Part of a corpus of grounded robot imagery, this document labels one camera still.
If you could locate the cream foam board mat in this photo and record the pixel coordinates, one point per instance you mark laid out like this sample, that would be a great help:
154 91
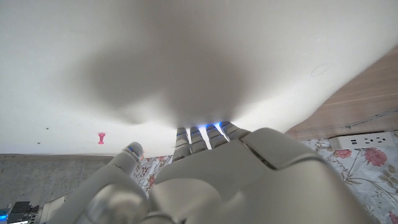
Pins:
186 46

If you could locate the red push pin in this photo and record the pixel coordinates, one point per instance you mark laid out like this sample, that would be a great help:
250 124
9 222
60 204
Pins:
101 138

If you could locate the floral backdrop cloth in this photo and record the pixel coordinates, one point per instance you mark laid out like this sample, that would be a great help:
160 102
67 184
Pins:
367 177

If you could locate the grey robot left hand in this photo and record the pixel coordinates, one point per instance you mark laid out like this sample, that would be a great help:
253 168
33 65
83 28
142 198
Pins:
233 186

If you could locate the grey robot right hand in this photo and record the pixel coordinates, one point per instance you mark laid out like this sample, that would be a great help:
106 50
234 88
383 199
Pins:
51 208

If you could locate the white power strip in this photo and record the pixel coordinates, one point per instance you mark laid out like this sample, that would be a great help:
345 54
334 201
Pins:
360 140

